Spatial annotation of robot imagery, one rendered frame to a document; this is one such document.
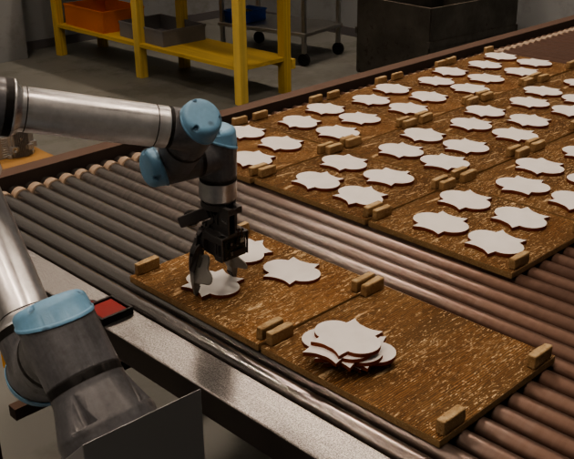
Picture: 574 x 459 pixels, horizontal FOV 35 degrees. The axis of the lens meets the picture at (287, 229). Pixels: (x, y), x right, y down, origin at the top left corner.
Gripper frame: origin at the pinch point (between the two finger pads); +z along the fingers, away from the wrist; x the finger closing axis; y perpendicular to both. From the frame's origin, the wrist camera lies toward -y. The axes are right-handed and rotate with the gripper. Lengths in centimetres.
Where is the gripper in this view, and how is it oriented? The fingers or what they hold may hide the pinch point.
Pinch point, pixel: (212, 282)
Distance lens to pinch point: 192.1
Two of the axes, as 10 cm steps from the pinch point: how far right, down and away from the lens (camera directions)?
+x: 7.2, -2.9, 6.3
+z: -0.2, 9.0, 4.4
